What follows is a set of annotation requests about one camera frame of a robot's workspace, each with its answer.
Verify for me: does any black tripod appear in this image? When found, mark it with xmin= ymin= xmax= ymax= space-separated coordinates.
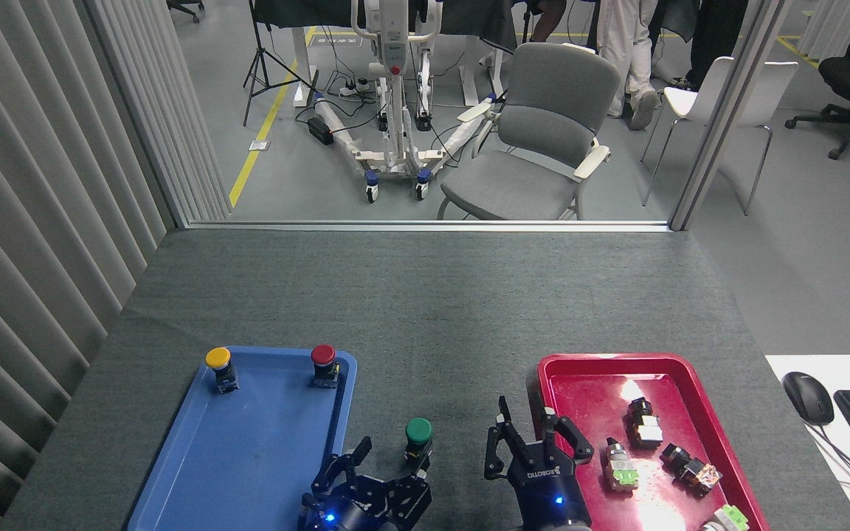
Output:
xmin=242 ymin=0 xmax=320 ymax=128

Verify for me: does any person in white trousers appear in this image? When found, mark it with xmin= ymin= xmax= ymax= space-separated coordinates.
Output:
xmin=596 ymin=0 xmax=663 ymax=131

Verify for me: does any white chair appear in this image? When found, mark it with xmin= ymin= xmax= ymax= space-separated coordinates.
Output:
xmin=640 ymin=57 xmax=800 ymax=216

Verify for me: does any blue plastic tray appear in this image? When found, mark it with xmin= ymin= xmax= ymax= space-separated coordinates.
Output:
xmin=127 ymin=345 xmax=358 ymax=531

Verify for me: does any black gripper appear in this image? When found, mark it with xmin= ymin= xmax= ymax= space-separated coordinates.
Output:
xmin=301 ymin=437 xmax=433 ymax=531
xmin=484 ymin=396 xmax=595 ymax=531

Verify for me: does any black and white switch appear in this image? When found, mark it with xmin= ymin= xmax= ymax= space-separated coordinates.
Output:
xmin=624 ymin=397 xmax=664 ymax=449

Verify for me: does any white wheeled stand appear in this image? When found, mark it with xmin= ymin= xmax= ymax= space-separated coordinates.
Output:
xmin=313 ymin=0 xmax=503 ymax=204

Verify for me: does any red push button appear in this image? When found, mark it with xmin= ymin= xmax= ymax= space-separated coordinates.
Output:
xmin=310 ymin=344 xmax=340 ymax=389

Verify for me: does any red plastic tray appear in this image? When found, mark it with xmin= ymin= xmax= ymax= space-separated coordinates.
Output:
xmin=527 ymin=353 xmax=771 ymax=531

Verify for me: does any black swivel chair base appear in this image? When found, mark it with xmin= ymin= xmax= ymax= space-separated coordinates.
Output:
xmin=167 ymin=0 xmax=205 ymax=24

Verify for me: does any silver slatted post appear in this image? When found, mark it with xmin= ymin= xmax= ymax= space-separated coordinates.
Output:
xmin=75 ymin=0 xmax=232 ymax=226

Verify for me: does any black and orange switch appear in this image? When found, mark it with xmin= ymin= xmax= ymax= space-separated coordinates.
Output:
xmin=660 ymin=442 xmax=723 ymax=499

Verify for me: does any silver table edge rail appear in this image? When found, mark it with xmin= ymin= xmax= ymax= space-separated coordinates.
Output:
xmin=185 ymin=220 xmax=671 ymax=233

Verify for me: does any green and white switch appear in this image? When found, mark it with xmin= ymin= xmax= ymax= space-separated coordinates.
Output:
xmin=699 ymin=504 xmax=750 ymax=531

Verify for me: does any silver and green switch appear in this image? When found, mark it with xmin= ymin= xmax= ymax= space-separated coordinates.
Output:
xmin=602 ymin=437 xmax=640 ymax=493

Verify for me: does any green push button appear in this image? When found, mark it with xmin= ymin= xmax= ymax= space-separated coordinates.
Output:
xmin=404 ymin=417 xmax=435 ymax=473

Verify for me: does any grey slatted wall panel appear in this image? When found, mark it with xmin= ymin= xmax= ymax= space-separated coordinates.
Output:
xmin=0 ymin=0 xmax=175 ymax=531

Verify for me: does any grey armchair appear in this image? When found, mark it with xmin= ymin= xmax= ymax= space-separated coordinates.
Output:
xmin=436 ymin=42 xmax=621 ymax=221

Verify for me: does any black computer mouse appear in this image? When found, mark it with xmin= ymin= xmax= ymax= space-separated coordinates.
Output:
xmin=782 ymin=371 xmax=835 ymax=426

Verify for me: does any yellow push button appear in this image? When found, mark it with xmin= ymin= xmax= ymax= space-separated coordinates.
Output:
xmin=204 ymin=347 xmax=240 ymax=394

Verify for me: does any person in black clothes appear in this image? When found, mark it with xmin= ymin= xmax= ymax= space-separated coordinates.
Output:
xmin=680 ymin=0 xmax=749 ymax=91

